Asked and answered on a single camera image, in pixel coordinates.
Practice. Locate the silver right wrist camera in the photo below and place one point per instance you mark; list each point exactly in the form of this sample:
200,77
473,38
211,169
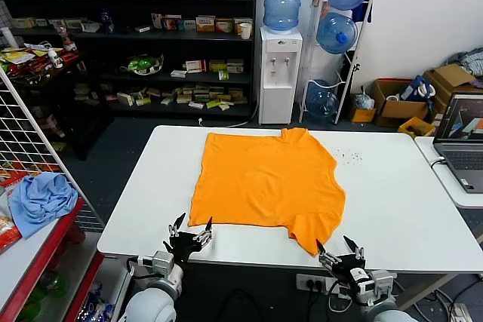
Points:
383,282

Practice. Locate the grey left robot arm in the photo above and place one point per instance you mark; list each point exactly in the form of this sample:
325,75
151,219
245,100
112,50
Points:
151,307

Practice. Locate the white paper roll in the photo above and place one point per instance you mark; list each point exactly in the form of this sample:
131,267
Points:
8,37

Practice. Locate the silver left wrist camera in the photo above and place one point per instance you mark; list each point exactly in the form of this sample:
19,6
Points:
162,261

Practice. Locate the small white side table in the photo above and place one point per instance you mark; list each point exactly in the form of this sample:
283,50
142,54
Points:
445,186

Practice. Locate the tan cardboard box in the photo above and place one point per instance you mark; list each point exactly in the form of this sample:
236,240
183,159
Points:
451,77

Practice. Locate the green yellow medicine box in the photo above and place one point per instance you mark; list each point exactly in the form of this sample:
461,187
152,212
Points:
217,65

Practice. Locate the grey open laptop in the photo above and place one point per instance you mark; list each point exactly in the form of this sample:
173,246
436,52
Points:
462,156

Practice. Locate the white grey medicine box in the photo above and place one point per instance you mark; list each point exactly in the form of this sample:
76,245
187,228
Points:
235,66

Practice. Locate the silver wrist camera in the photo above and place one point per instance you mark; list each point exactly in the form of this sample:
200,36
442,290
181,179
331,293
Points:
162,261
383,282

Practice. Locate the yellow plastic bin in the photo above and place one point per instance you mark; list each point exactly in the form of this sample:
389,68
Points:
417,127

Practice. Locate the crumpled light blue cloth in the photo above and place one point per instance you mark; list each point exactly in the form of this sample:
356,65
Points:
41,201

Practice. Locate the bowl with green fruit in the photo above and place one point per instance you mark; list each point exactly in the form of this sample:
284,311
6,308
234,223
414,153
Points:
141,63

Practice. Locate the small yellow box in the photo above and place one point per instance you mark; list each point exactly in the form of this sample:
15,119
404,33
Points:
362,114

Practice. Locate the pile of grey clothes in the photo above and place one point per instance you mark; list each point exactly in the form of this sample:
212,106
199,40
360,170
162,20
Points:
471,60

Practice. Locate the orange t-shirt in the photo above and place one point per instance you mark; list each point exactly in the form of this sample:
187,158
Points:
264,186

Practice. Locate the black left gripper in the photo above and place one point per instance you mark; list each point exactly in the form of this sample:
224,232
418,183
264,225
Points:
185,246

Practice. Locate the dark blue bottle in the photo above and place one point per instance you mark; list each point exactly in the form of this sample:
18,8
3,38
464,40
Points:
106,20

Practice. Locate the white orange medicine box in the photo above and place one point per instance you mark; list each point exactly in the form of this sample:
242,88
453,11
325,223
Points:
237,22

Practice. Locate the white paper cup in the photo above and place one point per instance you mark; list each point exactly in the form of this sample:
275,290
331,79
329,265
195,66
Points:
245,31

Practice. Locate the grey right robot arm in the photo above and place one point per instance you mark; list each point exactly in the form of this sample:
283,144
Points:
385,314

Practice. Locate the small white bottle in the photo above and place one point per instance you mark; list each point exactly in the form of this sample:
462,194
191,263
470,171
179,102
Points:
56,60

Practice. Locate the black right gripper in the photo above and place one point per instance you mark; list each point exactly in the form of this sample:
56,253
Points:
349,273

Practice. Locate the yellow white medicine box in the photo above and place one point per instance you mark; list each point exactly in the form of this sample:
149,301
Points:
205,24

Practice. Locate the white water dispenser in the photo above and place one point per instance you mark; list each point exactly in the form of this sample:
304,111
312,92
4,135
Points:
277,99

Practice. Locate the open brown cardboard box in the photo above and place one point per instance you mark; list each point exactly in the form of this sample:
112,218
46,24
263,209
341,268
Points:
403,112

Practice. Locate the white red medicine box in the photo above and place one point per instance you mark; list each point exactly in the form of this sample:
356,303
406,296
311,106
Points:
195,66

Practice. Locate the large white table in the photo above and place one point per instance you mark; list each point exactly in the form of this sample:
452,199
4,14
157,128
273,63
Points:
170,186

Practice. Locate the green white medicine box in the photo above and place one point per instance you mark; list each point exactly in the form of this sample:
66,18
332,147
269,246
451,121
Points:
224,26

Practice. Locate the blue shopping bag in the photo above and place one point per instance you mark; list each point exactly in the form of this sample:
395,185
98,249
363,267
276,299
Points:
415,90

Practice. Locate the black shelving unit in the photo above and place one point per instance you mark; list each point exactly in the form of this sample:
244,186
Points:
170,45

